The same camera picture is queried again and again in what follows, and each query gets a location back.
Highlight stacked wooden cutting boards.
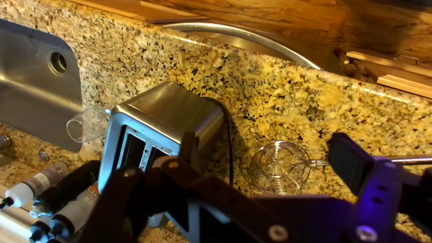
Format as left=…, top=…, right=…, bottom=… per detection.
left=334, top=49, right=432, bottom=99

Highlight white bottle black cap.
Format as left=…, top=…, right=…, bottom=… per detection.
left=29, top=185, right=99, bottom=243
left=0, top=163, right=69, bottom=209
left=0, top=208, right=36, bottom=243

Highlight stainless steel sink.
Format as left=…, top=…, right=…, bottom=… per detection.
left=0, top=19, right=83, bottom=153

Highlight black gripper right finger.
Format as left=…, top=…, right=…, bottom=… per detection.
left=327, top=132, right=432, bottom=243

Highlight stainless steel toaster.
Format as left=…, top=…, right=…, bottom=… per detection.
left=96, top=80, right=227, bottom=243

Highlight clear drinking glass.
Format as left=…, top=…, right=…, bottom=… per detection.
left=67, top=105, right=111, bottom=143

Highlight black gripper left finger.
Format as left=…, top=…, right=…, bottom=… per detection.
left=79, top=132, right=270, bottom=243

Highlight stainless steel refrigerator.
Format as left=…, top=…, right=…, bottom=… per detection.
left=165, top=22, right=320, bottom=70

